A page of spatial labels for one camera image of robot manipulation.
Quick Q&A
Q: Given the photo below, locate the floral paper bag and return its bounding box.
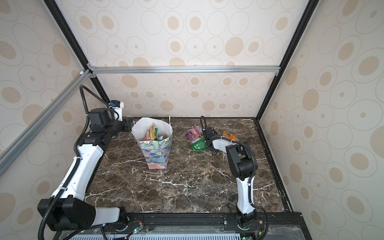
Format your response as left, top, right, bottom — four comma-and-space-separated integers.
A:
132, 118, 173, 170

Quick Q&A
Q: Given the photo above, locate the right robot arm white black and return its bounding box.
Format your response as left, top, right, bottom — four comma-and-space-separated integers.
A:
203, 127, 258, 216

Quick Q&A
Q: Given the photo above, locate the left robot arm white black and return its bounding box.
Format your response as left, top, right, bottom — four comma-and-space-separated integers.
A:
38, 106, 133, 235

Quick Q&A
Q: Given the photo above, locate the purple pink snack bag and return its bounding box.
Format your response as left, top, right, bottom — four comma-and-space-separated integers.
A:
186, 126, 203, 143

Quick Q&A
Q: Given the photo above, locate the green spring tea snack bag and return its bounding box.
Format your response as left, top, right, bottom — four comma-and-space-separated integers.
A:
191, 138, 207, 153

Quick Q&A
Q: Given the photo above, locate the orange snack bag at back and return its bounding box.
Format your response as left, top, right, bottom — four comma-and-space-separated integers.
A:
221, 131, 239, 142

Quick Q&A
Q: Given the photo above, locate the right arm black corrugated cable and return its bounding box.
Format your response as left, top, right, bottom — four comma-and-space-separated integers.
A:
199, 115, 269, 240

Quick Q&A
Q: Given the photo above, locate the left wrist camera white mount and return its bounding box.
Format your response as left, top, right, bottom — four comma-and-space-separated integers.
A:
109, 100, 124, 121

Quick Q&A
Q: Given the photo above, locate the silver aluminium rail back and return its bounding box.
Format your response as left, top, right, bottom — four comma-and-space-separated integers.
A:
91, 66, 280, 74

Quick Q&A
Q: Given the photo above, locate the silver aluminium rail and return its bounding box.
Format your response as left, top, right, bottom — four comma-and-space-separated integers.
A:
1, 70, 91, 175
91, 66, 280, 74

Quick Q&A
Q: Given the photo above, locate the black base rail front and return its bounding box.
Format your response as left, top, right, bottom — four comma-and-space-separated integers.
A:
54, 212, 312, 240

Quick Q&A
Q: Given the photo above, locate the silver aluminium rail left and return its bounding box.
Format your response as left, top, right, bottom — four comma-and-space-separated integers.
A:
1, 70, 91, 175

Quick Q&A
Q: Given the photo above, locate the black corner frame post left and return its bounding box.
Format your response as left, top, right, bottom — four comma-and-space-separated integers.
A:
43, 0, 110, 103

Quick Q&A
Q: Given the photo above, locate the black corner frame post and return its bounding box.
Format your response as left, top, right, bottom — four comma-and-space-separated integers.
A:
43, 0, 110, 103
255, 0, 320, 123

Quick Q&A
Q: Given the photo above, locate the black corner frame post right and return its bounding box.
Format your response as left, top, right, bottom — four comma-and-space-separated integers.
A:
255, 0, 320, 123

